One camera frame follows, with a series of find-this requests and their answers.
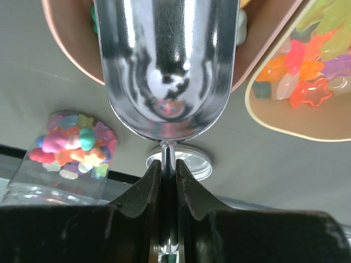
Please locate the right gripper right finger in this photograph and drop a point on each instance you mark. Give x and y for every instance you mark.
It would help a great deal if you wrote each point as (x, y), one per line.
(199, 240)

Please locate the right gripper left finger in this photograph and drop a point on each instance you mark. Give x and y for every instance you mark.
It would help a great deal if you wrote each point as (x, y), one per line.
(133, 227)

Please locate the silver jar lid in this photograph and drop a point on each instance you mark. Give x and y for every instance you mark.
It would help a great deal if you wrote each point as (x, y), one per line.
(197, 161)

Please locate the metal candy scoop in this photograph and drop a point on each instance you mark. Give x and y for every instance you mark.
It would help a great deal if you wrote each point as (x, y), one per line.
(168, 69)

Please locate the beige tray of jelly candies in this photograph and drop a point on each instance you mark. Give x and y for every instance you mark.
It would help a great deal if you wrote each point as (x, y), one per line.
(301, 87)

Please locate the pink tray of opaque candies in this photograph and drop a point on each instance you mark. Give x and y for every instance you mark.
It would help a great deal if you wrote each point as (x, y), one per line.
(71, 25)

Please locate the clear plastic jar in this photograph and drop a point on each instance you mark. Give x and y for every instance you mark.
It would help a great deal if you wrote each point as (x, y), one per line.
(68, 163)

